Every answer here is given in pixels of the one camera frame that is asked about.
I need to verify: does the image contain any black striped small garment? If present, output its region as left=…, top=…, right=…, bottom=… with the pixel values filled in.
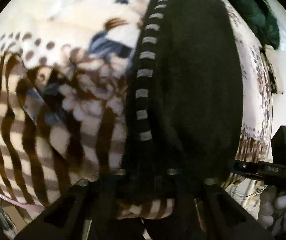
left=120, top=0, right=245, bottom=201

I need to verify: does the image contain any white gloved right hand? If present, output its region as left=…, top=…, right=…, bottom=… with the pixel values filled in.
left=257, top=186, right=286, bottom=236

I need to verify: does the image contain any brown striped white blanket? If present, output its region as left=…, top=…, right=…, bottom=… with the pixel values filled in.
left=0, top=51, right=176, bottom=224

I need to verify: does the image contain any white floral fleece blanket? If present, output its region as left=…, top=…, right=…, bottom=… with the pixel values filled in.
left=0, top=0, right=272, bottom=179

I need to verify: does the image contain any dark green velvet blanket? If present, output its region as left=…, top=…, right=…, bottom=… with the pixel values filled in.
left=222, top=0, right=280, bottom=50

